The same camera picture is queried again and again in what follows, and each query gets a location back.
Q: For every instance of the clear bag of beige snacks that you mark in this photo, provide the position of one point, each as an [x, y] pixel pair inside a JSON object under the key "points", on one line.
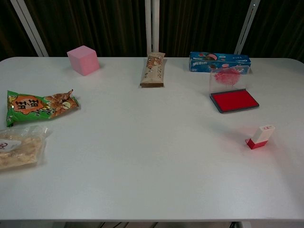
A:
{"points": [[19, 149]]}

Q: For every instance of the white slanted frame pole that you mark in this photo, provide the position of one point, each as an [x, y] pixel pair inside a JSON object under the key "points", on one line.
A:
{"points": [[245, 26], [31, 28]]}

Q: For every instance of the blue Oreo cookie box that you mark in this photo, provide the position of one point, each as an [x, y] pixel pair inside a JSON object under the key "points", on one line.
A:
{"points": [[204, 63]]}

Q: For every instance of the red ink pad, clear lid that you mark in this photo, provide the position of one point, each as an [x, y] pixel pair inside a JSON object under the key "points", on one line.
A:
{"points": [[234, 101]]}

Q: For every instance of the dark pleated curtain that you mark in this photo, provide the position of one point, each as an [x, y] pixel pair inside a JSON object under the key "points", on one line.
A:
{"points": [[95, 23]]}

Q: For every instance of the green and orange snack bag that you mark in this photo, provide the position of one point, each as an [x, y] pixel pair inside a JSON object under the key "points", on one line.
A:
{"points": [[28, 107]]}

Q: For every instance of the white upright frame pole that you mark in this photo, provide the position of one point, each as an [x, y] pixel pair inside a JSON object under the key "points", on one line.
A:
{"points": [[153, 23]]}

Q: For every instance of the pink foam cube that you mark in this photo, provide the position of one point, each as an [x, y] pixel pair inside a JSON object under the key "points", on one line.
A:
{"points": [[83, 61]]}

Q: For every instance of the red and white stamp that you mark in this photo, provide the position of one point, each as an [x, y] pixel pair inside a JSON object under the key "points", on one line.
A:
{"points": [[264, 134]]}

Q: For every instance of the beige snack bar packet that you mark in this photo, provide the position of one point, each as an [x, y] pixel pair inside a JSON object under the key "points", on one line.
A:
{"points": [[153, 71]]}

